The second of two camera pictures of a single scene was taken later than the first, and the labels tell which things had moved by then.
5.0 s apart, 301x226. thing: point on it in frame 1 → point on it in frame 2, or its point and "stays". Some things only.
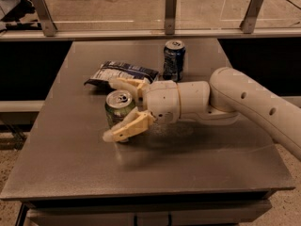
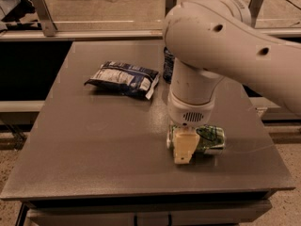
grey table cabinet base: x=182 y=209 stays
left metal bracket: x=46 y=19 stays
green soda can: x=118 y=104 → x=212 y=139
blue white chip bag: x=110 y=71 stays
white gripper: x=162 y=100 → x=190 y=113
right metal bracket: x=247 y=25 stays
